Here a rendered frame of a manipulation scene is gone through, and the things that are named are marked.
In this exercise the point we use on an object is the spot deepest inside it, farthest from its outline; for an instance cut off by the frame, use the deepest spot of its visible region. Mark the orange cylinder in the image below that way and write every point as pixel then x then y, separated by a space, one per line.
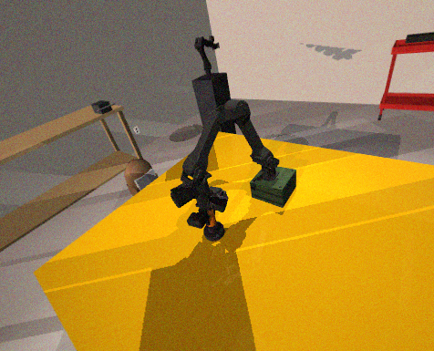
pixel 212 218

